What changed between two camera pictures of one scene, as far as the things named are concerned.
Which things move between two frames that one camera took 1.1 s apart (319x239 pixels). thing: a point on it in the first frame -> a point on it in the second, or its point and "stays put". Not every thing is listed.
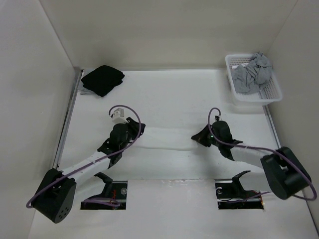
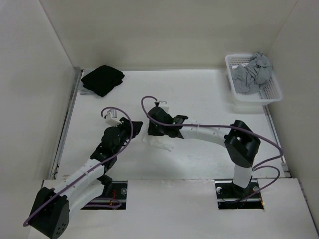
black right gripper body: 206,138 -> 156,130
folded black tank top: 101,79 stays put
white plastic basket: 271,93 stays put
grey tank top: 249,78 stays put
